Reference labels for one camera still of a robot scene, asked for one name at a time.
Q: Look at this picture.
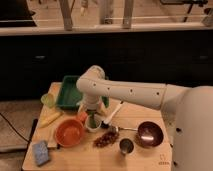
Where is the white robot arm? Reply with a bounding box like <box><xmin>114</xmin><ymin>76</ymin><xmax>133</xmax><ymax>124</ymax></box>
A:
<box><xmin>76</xmin><ymin>65</ymin><xmax>213</xmax><ymax>171</ymax></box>

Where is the small metal cup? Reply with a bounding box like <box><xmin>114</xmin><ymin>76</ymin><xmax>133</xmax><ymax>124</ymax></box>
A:
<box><xmin>119</xmin><ymin>138</ymin><xmax>134</xmax><ymax>155</ymax></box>

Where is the metal spoon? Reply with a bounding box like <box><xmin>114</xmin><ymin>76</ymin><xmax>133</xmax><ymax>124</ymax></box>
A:
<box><xmin>108</xmin><ymin>126</ymin><xmax>137</xmax><ymax>132</ymax></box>

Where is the white paper cup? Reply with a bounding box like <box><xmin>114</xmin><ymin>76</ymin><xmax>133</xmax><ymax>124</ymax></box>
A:
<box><xmin>85</xmin><ymin>115</ymin><xmax>102</xmax><ymax>132</ymax></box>

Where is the green plastic tray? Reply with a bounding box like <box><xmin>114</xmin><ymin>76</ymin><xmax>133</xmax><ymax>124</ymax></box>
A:
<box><xmin>55</xmin><ymin>75</ymin><xmax>110</xmax><ymax>111</ymax></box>

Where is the yellow-green small cup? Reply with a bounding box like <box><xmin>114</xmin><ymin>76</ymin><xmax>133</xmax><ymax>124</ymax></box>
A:
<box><xmin>41</xmin><ymin>93</ymin><xmax>55</xmax><ymax>108</ymax></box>

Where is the blue sponge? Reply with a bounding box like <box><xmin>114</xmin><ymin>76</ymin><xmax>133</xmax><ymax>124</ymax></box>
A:
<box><xmin>32</xmin><ymin>141</ymin><xmax>50</xmax><ymax>166</ymax></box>

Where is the black cable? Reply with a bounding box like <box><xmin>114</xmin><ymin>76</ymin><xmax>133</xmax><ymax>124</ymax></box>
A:
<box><xmin>0</xmin><ymin>112</ymin><xmax>30</xmax><ymax>143</ymax></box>

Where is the red grape bunch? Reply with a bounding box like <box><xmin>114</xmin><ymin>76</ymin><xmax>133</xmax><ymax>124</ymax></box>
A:
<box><xmin>93</xmin><ymin>131</ymin><xmax>119</xmax><ymax>148</ymax></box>

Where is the orange bowl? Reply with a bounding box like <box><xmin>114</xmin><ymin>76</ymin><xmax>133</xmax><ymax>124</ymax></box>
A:
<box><xmin>54</xmin><ymin>119</ymin><xmax>85</xmax><ymax>148</ymax></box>

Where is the dark purple bowl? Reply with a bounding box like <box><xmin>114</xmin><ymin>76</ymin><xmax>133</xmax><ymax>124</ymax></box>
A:
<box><xmin>137</xmin><ymin>121</ymin><xmax>164</xmax><ymax>148</ymax></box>

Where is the white handled brush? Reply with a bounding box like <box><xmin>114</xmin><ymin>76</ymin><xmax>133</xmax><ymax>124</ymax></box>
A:
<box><xmin>101</xmin><ymin>101</ymin><xmax>124</xmax><ymax>128</ymax></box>

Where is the orange pepper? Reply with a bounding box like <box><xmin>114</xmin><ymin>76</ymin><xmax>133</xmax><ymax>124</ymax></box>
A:
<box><xmin>76</xmin><ymin>112</ymin><xmax>88</xmax><ymax>123</ymax></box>

